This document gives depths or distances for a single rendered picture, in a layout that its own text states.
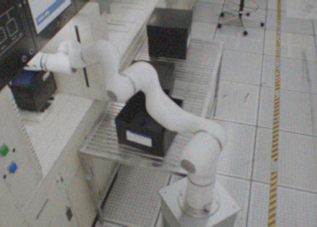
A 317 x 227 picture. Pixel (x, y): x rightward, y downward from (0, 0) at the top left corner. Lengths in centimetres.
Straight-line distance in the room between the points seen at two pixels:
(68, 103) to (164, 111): 83
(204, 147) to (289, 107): 219
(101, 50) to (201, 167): 58
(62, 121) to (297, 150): 193
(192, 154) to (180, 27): 125
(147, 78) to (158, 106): 13
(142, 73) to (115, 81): 13
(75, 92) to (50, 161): 49
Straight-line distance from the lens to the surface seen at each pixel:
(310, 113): 338
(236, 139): 294
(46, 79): 187
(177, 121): 128
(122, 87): 127
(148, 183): 260
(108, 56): 133
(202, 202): 152
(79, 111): 190
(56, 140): 178
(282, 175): 277
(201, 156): 123
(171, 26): 232
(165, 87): 201
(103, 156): 179
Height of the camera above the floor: 210
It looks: 42 degrees down
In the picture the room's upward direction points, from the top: 2 degrees counter-clockwise
